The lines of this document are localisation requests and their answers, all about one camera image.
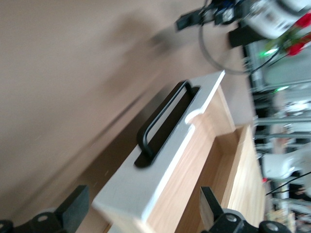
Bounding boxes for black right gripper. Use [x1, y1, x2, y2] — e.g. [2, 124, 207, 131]
[175, 0, 243, 32]

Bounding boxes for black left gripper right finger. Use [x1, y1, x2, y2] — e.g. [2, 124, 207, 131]
[199, 186, 292, 233]

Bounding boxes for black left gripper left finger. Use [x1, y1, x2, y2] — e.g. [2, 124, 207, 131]
[16, 185, 89, 233]

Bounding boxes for black metal drawer handle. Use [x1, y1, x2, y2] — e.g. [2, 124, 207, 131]
[134, 80, 202, 169]

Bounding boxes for white-front drawer with handle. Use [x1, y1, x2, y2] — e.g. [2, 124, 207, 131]
[91, 70, 246, 233]

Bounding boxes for red artificial flowers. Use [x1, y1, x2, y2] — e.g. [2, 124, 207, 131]
[264, 13, 311, 58]

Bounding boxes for black cylindrical object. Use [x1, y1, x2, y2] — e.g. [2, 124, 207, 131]
[229, 26, 259, 50]

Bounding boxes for brown table cover sheet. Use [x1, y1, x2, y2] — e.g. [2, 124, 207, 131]
[0, 0, 258, 233]

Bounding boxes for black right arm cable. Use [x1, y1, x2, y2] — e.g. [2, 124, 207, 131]
[198, 23, 247, 75]

